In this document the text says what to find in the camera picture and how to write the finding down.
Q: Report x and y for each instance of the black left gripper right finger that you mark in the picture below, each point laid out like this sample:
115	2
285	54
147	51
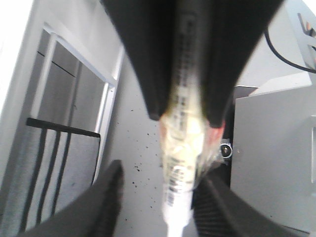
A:
219	212

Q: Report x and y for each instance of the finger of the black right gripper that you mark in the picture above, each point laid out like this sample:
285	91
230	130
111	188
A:
145	27
234	28

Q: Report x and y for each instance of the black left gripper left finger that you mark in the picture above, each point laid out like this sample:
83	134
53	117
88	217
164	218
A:
94	214

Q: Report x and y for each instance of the white black whiteboard marker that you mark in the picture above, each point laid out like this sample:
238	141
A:
190	144

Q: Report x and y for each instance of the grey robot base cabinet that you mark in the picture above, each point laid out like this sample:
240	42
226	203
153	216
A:
274	162

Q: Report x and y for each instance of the grey fabric pocket organizer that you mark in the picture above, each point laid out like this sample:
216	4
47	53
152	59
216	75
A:
55	164

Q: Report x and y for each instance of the white metal stand frame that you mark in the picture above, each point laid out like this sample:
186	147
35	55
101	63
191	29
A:
89	59

